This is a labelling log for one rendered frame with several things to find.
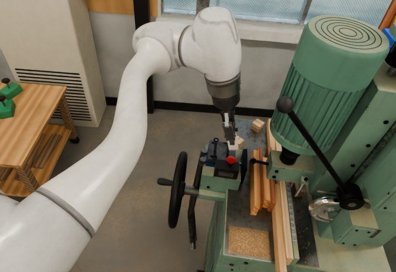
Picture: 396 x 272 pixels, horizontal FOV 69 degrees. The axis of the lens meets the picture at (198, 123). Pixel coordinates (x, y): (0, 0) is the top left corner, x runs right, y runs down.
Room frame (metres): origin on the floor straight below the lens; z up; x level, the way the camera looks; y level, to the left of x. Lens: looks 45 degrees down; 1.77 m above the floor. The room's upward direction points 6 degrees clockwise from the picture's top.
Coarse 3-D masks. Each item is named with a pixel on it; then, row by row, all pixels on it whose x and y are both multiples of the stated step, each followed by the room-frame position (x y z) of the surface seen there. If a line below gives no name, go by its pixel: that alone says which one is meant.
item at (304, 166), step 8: (272, 152) 0.61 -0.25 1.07; (280, 152) 0.61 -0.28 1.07; (272, 160) 0.58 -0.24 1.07; (296, 160) 0.59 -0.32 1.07; (304, 160) 0.59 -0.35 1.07; (312, 160) 0.60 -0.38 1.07; (272, 168) 0.56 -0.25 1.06; (280, 168) 0.55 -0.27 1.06; (288, 168) 0.55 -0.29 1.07; (296, 168) 0.56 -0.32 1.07; (304, 168) 0.56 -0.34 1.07; (312, 168) 0.56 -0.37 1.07; (272, 176) 0.55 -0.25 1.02; (280, 176) 0.55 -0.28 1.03; (288, 176) 0.55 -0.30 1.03; (296, 176) 0.55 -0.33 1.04; (304, 176) 0.55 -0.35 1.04; (312, 176) 0.55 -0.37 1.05
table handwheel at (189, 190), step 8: (184, 152) 0.69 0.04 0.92; (184, 160) 0.64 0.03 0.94; (176, 168) 0.59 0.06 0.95; (184, 168) 0.72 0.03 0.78; (176, 176) 0.56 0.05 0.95; (184, 176) 0.71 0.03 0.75; (176, 184) 0.54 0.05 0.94; (184, 184) 0.61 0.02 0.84; (176, 192) 0.52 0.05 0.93; (184, 192) 0.59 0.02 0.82; (192, 192) 0.59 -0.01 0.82; (176, 200) 0.50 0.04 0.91; (176, 208) 0.48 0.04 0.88; (168, 216) 0.47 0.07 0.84; (176, 216) 0.54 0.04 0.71; (176, 224) 0.49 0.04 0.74
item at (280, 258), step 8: (272, 136) 0.81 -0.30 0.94; (272, 144) 0.77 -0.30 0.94; (280, 208) 0.49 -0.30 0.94; (272, 216) 0.48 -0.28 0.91; (280, 216) 0.46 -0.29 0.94; (280, 224) 0.43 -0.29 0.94; (280, 232) 0.41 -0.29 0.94; (280, 240) 0.38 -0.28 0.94; (280, 248) 0.36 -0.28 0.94; (280, 256) 0.34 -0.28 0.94; (280, 264) 0.31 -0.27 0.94
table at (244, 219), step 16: (240, 128) 0.87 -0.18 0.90; (256, 144) 0.79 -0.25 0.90; (208, 192) 0.57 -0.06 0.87; (240, 192) 0.56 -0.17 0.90; (224, 208) 0.51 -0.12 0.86; (240, 208) 0.50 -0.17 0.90; (224, 224) 0.44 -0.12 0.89; (240, 224) 0.44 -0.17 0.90; (256, 224) 0.45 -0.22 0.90; (272, 224) 0.45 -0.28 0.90; (224, 240) 0.38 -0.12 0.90; (272, 240) 0.40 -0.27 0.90; (224, 256) 0.34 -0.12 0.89; (240, 256) 0.34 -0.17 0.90; (272, 256) 0.35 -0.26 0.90
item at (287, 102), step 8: (280, 104) 0.44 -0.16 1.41; (288, 104) 0.44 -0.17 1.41; (288, 112) 0.44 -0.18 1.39; (296, 120) 0.45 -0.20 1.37; (304, 128) 0.45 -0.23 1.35; (304, 136) 0.44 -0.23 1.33; (312, 144) 0.44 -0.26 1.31; (320, 152) 0.44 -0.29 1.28; (328, 168) 0.44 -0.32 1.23; (336, 176) 0.44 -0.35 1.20; (344, 184) 0.44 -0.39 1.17; (352, 184) 0.46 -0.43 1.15; (336, 192) 0.46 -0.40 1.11; (344, 192) 0.44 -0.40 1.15; (352, 192) 0.44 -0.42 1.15; (360, 192) 0.44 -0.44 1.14; (344, 200) 0.42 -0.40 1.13; (352, 200) 0.42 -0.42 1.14; (360, 200) 0.42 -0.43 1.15; (344, 208) 0.42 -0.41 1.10; (352, 208) 0.42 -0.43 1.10; (368, 208) 0.43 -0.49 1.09
